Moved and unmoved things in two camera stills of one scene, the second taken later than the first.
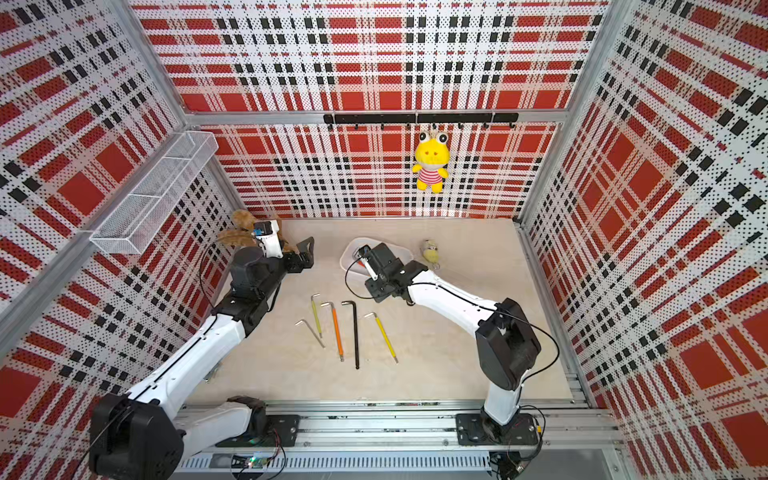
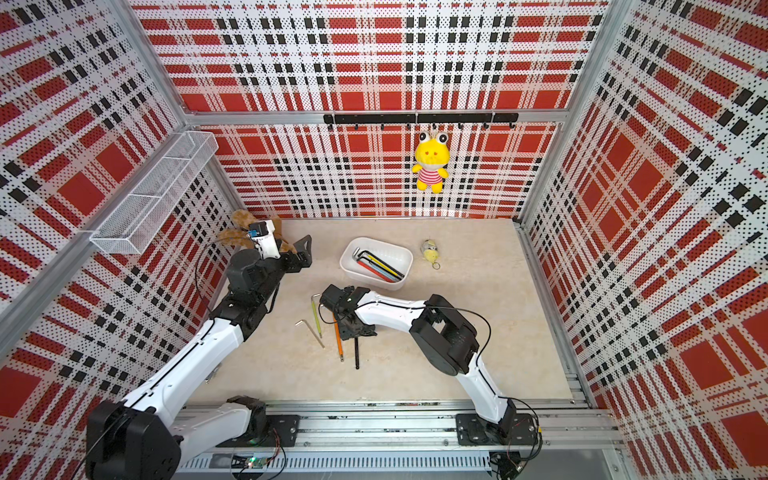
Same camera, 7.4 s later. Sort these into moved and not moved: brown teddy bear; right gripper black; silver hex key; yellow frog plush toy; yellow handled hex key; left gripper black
Moved: right gripper black; yellow handled hex key
Not moved: brown teddy bear; yellow frog plush toy; silver hex key; left gripper black
